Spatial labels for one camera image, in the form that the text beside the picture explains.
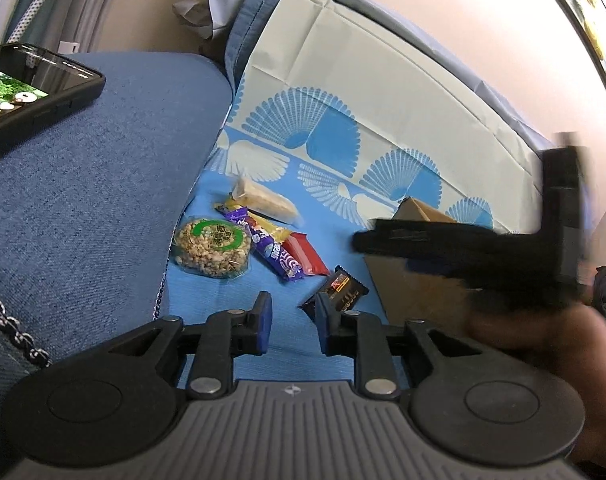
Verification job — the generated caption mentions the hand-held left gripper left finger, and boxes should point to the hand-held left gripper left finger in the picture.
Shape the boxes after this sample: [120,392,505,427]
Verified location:
[108,291,274,395]

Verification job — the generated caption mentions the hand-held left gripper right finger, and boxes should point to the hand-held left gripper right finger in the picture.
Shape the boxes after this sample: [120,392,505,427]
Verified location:
[315,292,484,396]

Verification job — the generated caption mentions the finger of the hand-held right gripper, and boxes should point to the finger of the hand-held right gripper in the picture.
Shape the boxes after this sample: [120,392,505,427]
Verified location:
[353,217,546,283]

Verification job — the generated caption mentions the black chocolate packet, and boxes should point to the black chocolate packet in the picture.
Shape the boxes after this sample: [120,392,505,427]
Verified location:
[299,265,369,318]

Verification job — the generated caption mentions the cardboard box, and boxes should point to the cardboard box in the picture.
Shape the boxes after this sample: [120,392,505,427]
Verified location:
[364,197,484,326]

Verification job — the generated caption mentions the red snack packet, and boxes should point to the red snack packet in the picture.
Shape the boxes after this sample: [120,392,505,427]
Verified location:
[282,232,330,277]

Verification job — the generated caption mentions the purple snack packet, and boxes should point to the purple snack packet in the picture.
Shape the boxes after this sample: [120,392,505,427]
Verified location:
[223,205,305,282]

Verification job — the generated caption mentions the yellow snack packet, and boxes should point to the yellow snack packet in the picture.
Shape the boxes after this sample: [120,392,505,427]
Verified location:
[214,200,296,248]

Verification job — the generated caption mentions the round peanut snack packet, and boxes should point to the round peanut snack packet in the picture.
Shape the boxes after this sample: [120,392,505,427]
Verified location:
[172,216,253,281]

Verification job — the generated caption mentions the beige rice crisp bar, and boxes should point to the beige rice crisp bar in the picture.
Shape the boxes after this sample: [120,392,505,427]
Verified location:
[231,176,300,223]

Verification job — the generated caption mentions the person's right hand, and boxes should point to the person's right hand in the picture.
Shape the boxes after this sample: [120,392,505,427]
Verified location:
[467,300,606,382]

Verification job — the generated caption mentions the blue fan-print sheet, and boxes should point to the blue fan-print sheet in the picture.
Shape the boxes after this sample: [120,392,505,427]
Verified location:
[160,0,598,396]

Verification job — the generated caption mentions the pale blue cloth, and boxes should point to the pale blue cloth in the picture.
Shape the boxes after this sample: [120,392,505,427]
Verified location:
[283,0,556,153]

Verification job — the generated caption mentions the blue fabric sofa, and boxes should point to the blue fabric sofa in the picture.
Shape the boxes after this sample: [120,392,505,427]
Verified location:
[0,0,284,480]

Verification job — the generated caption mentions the black smartphone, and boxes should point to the black smartphone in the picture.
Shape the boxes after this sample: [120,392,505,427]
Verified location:
[0,43,106,153]

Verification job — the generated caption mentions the grey curtain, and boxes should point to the grey curtain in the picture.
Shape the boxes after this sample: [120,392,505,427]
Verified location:
[0,0,129,56]

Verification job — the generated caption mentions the framed wall picture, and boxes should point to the framed wall picture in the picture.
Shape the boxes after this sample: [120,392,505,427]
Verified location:
[530,0,606,108]

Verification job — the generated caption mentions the metal chain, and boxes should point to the metal chain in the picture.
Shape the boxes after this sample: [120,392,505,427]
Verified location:
[0,230,179,368]

